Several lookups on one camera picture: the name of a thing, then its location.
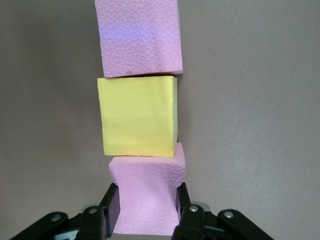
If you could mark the yellow foam cube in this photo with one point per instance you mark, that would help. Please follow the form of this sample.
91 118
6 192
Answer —
137 117

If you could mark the pink foam cube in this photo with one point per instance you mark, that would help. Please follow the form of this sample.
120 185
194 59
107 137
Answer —
147 195
140 37

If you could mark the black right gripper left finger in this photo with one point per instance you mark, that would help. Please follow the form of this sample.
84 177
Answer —
110 210

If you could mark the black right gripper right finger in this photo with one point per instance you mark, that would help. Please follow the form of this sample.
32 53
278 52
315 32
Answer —
190 220

